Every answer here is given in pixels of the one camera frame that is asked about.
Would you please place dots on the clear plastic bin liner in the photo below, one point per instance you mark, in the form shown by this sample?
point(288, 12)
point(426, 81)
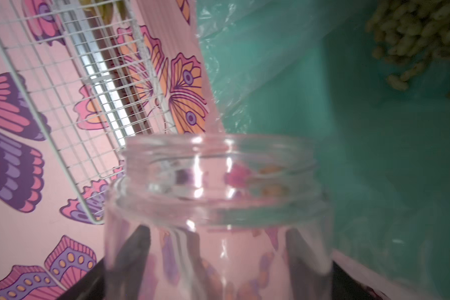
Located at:
point(255, 56)

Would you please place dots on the brown lid peanut jar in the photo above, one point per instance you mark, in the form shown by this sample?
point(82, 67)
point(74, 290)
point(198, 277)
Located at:
point(218, 217)

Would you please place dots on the white wire basket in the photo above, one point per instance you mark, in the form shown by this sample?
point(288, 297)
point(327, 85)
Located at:
point(87, 70)

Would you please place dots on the mint green trash bin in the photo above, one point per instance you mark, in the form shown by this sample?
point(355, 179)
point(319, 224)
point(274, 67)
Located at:
point(378, 150)

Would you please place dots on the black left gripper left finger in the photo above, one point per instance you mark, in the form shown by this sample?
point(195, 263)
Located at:
point(90, 287)

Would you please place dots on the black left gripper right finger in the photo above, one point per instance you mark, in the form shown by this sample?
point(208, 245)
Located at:
point(344, 287)

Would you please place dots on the peanuts in bin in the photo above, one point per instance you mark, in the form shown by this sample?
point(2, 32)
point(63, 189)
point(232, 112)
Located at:
point(412, 34)

